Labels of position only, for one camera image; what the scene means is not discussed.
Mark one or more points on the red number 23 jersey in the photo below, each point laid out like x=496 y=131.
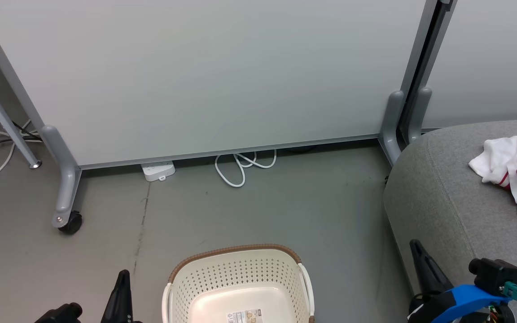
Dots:
x=496 y=157

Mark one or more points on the grey partition foot with caster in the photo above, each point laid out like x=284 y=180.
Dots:
x=66 y=179

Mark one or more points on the small white partition panel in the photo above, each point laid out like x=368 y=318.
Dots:
x=492 y=58

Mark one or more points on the printed basket sticker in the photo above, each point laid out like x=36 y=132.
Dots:
x=244 y=316

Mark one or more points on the cream perforated laundry basket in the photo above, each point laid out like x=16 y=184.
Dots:
x=240 y=278

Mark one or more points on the large white partition panel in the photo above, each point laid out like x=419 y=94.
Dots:
x=204 y=72

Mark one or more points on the grey fabric sofa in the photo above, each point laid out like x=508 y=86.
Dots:
x=460 y=197

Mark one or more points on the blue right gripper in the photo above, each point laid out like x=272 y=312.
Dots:
x=460 y=300

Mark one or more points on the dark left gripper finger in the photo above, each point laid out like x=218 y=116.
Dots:
x=119 y=300

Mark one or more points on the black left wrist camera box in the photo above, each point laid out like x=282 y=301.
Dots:
x=61 y=313

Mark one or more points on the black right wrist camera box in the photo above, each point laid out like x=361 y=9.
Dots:
x=494 y=273

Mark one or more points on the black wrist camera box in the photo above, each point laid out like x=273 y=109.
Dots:
x=494 y=273
x=61 y=313

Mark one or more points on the white power strip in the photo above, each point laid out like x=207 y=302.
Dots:
x=157 y=170

